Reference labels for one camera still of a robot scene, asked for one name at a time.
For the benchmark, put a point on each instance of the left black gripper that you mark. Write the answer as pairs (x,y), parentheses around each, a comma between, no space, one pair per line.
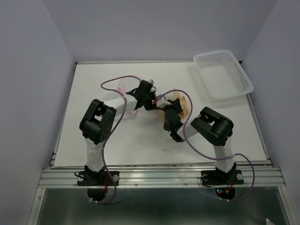
(150,107)

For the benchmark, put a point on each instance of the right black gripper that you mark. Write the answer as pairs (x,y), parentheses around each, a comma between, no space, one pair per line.
(176,105)

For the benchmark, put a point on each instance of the beige bra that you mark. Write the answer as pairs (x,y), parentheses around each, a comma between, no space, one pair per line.
(185,105)

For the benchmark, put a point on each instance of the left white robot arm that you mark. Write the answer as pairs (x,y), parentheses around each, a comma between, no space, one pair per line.
(97,123)

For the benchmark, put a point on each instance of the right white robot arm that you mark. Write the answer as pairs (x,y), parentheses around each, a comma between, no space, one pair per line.
(214,127)

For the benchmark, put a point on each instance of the white plastic basket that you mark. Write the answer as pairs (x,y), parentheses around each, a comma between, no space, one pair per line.
(222,75)

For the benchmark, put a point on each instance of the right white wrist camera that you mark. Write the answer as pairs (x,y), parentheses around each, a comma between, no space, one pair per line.
(161,103)

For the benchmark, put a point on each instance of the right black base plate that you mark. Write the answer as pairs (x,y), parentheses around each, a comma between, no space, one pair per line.
(216,177)

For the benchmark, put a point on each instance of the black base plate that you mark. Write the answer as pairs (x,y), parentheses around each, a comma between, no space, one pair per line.
(99,180)
(216,177)

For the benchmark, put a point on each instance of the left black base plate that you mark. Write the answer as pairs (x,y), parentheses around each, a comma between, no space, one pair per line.
(99,180)

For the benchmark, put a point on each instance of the aluminium mounting rail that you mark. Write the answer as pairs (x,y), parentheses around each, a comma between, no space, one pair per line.
(165,176)

